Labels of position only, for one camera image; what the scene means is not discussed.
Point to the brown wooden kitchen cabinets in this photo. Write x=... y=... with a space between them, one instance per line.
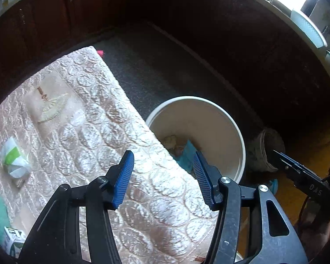
x=52 y=16

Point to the small pink item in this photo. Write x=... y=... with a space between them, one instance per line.
x=100 y=52

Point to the cream embossed tablecloth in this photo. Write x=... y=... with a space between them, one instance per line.
x=85 y=121

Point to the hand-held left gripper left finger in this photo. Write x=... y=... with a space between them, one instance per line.
x=123 y=178

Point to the blue item on floor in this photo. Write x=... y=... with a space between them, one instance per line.
x=273 y=186

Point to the beige kitchen countertop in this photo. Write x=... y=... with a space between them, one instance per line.
x=288 y=8

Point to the blue packet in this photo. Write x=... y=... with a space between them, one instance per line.
x=185 y=154

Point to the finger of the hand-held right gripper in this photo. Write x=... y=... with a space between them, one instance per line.
x=287 y=165

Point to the white oval tray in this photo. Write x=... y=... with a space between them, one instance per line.
x=309 y=27

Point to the small white green box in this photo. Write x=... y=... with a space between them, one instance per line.
x=14 y=240

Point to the green and white wrapper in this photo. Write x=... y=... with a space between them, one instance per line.
x=13 y=156

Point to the white plastic bucket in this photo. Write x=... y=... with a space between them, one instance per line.
x=209 y=121

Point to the cream paper ball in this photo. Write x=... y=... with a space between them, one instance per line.
x=170 y=140

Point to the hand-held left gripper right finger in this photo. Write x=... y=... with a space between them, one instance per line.
x=202 y=176

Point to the person's leg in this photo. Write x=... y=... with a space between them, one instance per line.
x=316 y=225

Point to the small dirty bucket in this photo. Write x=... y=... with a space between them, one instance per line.
x=264 y=154

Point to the grey floor rug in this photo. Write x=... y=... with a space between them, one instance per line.
x=159 y=68

